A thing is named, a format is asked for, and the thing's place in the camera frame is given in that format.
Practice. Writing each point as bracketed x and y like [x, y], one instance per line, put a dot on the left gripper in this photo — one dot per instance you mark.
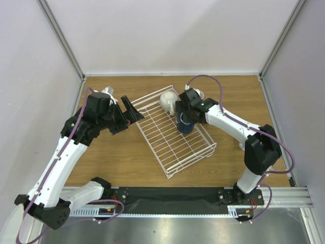
[131, 115]

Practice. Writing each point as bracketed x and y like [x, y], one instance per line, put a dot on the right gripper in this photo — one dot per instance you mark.
[189, 115]

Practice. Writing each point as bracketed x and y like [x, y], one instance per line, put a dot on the dark blue enamel mug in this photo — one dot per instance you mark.
[183, 127]

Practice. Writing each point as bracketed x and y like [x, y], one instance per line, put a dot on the white speckled mug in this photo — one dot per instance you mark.
[167, 101]

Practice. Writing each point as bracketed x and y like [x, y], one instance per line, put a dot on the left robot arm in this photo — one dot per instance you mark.
[44, 201]

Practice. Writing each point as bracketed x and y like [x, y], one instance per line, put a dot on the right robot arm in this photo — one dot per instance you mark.
[261, 146]

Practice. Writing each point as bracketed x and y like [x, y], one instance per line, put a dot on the red mug white interior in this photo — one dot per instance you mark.
[201, 94]

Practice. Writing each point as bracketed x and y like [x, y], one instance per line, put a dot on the clear plastic cup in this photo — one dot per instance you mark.
[242, 146]

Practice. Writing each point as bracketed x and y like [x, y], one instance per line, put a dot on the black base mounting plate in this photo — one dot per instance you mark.
[183, 200]

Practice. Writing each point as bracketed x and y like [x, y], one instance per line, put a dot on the clear wine glass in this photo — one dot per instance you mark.
[275, 169]

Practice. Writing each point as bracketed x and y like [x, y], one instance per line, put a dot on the white wire dish rack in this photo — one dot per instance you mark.
[173, 150]

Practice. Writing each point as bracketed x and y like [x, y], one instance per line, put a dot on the aluminium cable duct rail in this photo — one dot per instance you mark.
[86, 211]

